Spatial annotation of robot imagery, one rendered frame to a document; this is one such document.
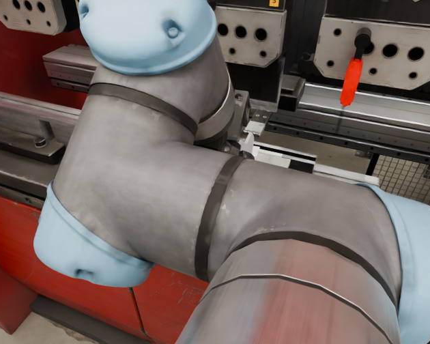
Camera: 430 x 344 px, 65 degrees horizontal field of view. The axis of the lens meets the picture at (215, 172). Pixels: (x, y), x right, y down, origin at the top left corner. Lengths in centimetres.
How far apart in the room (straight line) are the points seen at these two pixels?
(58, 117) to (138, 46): 70
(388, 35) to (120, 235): 41
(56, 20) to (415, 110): 78
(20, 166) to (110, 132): 73
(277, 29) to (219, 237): 39
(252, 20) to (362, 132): 46
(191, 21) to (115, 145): 8
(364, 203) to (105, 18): 16
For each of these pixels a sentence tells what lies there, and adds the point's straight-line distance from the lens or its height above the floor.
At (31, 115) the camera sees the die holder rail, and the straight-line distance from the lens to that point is 93.
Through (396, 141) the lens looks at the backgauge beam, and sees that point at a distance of 89.
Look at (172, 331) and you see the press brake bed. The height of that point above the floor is 41.
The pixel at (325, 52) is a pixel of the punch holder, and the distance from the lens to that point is 51.
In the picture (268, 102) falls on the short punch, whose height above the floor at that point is 110.
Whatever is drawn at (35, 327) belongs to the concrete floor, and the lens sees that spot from 170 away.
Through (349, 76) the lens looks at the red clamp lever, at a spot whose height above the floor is 120.
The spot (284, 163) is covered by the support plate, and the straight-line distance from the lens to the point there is 62.
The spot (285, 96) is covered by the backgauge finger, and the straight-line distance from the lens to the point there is 80.
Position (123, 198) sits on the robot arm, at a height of 125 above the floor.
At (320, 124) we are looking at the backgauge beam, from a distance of 88.
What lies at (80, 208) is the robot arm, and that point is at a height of 125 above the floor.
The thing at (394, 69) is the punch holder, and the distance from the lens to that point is 52.
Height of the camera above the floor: 138
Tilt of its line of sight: 40 degrees down
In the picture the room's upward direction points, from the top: straight up
